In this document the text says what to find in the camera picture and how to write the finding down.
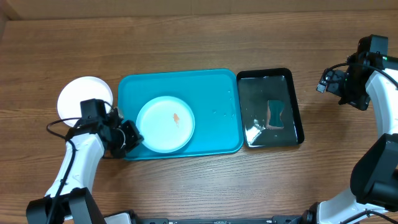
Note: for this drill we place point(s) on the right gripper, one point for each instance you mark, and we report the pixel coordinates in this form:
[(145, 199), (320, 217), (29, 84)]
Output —
[(361, 102)]

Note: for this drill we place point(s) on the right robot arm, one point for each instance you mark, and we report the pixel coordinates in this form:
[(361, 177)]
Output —
[(368, 77)]

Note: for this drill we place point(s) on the white plate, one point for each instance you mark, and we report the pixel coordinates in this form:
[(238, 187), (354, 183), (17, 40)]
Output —
[(81, 89)]

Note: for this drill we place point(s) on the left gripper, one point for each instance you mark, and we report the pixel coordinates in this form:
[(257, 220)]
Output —
[(134, 138)]

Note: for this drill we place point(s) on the black plastic tray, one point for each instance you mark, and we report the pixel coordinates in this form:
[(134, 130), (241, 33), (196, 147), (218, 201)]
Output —
[(256, 88)]

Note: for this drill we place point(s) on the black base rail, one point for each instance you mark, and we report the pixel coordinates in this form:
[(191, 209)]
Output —
[(202, 221)]

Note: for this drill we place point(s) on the light blue plate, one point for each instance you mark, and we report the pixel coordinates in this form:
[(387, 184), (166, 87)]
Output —
[(166, 123)]

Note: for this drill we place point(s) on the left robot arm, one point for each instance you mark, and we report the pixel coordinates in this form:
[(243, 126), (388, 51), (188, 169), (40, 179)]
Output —
[(95, 133)]

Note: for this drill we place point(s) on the green scrubbing sponge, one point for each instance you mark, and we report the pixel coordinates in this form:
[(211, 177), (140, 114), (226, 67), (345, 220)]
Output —
[(274, 112)]

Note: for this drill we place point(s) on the teal plastic tray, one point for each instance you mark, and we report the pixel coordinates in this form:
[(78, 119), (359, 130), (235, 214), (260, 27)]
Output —
[(211, 94)]

